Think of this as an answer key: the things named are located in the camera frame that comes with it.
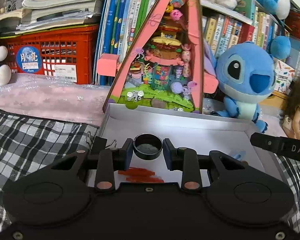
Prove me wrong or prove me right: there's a blue hair clip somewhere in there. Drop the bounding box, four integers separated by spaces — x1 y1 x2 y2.
229 150 246 161

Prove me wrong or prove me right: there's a black binder clip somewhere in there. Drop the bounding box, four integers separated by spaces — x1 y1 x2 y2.
85 131 117 154

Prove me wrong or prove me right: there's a brown haired doll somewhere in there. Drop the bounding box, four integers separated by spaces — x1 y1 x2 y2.
282 78 300 140

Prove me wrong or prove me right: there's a white cardboard box tray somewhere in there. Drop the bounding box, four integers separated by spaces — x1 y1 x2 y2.
97 103 282 180

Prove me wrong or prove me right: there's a wooden drawer box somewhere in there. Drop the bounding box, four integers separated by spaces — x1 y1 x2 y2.
259 90 288 115

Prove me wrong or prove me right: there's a label printer box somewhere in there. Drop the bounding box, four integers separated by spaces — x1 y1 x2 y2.
274 58 295 95

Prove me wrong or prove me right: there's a black white plaid cloth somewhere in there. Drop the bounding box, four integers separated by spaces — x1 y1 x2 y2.
0 109 300 231

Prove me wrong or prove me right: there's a blue Stitch plush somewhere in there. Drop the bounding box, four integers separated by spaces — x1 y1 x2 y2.
203 41 276 133

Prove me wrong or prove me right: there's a pink triangular diorama house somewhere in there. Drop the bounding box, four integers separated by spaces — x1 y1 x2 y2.
99 0 217 113

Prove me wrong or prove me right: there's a red plastic crate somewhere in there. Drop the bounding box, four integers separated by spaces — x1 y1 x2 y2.
0 24 98 85

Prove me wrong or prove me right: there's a blue round plush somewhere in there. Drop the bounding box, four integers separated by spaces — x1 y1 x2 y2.
256 0 291 60

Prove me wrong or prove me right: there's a stack of books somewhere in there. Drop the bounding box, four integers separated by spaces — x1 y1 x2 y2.
0 0 104 35

